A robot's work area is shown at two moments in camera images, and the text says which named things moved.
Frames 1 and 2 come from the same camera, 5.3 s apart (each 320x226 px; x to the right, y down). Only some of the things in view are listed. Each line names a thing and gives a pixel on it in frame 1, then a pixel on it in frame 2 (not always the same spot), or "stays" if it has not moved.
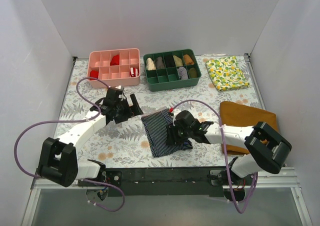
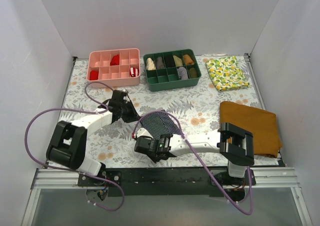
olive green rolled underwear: [193, 73] stays
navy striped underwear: [155, 125] stays
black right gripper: [172, 135] to [141, 146]
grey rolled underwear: [159, 63] stays
